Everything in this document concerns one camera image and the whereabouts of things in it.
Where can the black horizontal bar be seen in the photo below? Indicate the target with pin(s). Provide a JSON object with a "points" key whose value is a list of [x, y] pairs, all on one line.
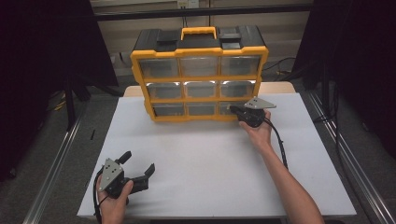
{"points": [[155, 14]]}

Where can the person's right hand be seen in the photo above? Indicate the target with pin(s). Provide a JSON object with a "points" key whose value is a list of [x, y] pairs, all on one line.
{"points": [[261, 137]]}

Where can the clear plastic drawer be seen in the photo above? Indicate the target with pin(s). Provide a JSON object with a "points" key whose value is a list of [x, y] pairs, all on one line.
{"points": [[224, 109]]}

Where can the black curtain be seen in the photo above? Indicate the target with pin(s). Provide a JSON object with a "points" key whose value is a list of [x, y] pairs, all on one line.
{"points": [[37, 62], [358, 62]]}

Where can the yellow black organizer cabinet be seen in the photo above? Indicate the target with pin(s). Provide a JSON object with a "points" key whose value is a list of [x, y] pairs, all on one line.
{"points": [[199, 49]]}

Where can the metal floor rail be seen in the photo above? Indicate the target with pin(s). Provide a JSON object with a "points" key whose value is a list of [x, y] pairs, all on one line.
{"points": [[53, 168], [358, 174]]}

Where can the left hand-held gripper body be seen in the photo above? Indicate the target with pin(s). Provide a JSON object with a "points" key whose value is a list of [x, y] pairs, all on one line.
{"points": [[111, 175]]}

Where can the white table cover sheet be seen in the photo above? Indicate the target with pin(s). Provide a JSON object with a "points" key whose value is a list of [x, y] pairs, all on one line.
{"points": [[202, 186]]}

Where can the black stand post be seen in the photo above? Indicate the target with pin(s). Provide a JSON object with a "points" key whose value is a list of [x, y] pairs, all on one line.
{"points": [[70, 105]]}

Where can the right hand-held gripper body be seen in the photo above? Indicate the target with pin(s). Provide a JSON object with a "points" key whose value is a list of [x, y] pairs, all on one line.
{"points": [[253, 116]]}

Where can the white wall socket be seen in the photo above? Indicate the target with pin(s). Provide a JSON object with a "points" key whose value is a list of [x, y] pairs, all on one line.
{"points": [[187, 3]]}

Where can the person's left hand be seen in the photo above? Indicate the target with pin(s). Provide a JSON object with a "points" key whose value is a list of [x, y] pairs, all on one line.
{"points": [[114, 211]]}

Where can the rows of transparent bins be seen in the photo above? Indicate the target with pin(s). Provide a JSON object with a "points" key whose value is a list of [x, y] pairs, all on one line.
{"points": [[165, 90]]}

